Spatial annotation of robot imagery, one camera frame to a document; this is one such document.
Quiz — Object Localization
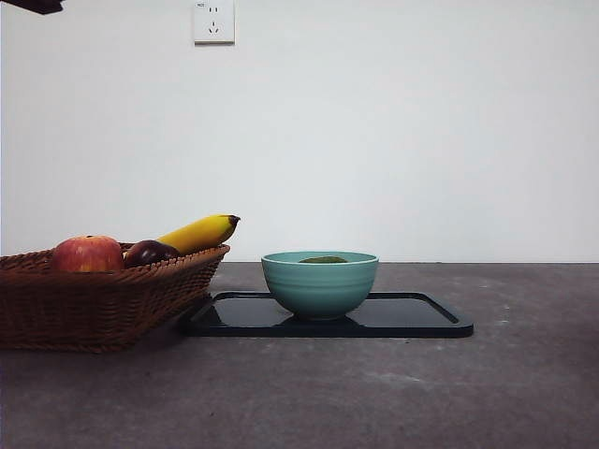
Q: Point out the yellow banana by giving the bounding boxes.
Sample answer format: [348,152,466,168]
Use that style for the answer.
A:
[156,213,241,256]

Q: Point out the white wall power socket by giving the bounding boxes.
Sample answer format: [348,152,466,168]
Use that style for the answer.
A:
[193,0,236,47]

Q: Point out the dark purple plum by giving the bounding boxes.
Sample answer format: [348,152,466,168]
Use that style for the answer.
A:
[123,239,182,269]

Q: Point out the red apple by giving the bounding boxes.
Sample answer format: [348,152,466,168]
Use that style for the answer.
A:
[51,234,125,274]

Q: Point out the black rectangular tray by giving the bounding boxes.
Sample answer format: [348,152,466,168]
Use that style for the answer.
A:
[176,290,475,340]

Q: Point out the teal ribbed bowl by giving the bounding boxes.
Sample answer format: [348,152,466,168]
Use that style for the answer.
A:
[260,251,381,323]

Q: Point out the brown wicker basket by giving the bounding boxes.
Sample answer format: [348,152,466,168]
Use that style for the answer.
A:
[0,241,232,355]

